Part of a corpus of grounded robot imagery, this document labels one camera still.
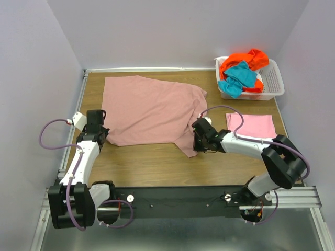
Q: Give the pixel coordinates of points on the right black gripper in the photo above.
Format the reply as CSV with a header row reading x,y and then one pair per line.
x,y
197,147

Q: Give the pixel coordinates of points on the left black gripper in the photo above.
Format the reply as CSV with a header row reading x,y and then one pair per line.
x,y
105,130

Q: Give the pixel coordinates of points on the dusty pink t shirt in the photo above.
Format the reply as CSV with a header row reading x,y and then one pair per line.
x,y
142,110

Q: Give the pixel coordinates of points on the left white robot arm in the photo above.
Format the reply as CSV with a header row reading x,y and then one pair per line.
x,y
72,203

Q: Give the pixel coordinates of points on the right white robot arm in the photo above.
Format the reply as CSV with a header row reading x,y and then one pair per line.
x,y
284,163

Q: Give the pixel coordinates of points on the folded bright pink t shirt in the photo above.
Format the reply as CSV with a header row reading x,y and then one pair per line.
x,y
258,126

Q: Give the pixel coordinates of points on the teal t shirt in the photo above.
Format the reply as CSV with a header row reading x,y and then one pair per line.
x,y
237,77

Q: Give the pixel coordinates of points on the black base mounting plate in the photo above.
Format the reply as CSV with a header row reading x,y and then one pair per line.
x,y
178,202

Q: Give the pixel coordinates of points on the white plastic laundry basket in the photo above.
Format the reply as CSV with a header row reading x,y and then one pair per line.
x,y
268,75

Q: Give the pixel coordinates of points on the orange t shirt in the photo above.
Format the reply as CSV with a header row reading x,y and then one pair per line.
x,y
255,59

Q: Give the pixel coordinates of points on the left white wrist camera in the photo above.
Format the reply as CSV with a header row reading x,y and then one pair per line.
x,y
78,120

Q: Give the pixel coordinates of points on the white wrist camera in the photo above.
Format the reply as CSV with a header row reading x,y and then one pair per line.
x,y
208,119
78,120

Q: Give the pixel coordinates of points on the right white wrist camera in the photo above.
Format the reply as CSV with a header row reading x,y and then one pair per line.
x,y
208,119

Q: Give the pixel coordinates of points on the aluminium frame rail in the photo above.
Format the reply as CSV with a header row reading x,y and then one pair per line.
x,y
303,196

